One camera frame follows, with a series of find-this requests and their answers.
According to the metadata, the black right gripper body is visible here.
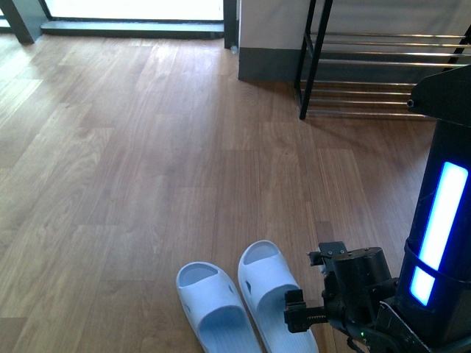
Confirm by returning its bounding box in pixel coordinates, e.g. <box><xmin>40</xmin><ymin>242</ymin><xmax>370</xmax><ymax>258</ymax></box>
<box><xmin>284</xmin><ymin>241</ymin><xmax>400</xmax><ymax>352</ymax></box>

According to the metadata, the light blue slipper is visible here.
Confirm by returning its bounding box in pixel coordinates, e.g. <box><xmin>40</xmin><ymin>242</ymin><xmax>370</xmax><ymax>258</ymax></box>
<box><xmin>176</xmin><ymin>262</ymin><xmax>262</xmax><ymax>352</ymax></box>
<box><xmin>238</xmin><ymin>240</ymin><xmax>319</xmax><ymax>353</ymax></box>

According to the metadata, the black metal shoe rack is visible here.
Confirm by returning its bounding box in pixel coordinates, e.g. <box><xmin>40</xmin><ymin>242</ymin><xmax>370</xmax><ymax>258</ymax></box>
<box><xmin>294</xmin><ymin>1</ymin><xmax>470</xmax><ymax>118</ymax></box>

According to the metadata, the left window with dark frame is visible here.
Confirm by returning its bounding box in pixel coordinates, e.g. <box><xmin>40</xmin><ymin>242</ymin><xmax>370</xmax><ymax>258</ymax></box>
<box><xmin>0</xmin><ymin>0</ymin><xmax>240</xmax><ymax>49</ymax></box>

